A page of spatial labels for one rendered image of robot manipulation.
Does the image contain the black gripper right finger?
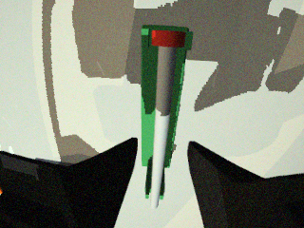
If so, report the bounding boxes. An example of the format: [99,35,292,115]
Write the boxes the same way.
[186,141,304,228]

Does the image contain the grey pin with red cap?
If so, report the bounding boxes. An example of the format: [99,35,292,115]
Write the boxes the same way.
[151,30,185,209]

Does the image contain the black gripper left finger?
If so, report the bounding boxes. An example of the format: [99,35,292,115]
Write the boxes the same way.
[0,137,138,228]

